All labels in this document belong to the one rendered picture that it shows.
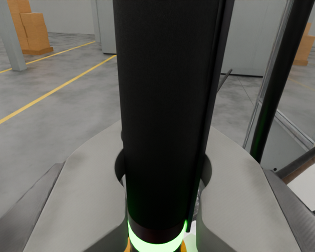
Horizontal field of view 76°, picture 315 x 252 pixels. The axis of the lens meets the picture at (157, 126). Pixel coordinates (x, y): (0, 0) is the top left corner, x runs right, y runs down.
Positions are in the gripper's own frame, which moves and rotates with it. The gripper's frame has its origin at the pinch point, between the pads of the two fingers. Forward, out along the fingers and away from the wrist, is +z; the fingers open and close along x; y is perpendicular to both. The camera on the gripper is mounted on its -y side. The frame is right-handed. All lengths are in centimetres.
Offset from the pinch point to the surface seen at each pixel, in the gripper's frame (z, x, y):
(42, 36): 727, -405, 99
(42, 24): 741, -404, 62
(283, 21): 123, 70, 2
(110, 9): 732, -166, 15
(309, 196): 17.5, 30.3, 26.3
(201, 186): 26.6, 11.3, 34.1
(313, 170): 22.0, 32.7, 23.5
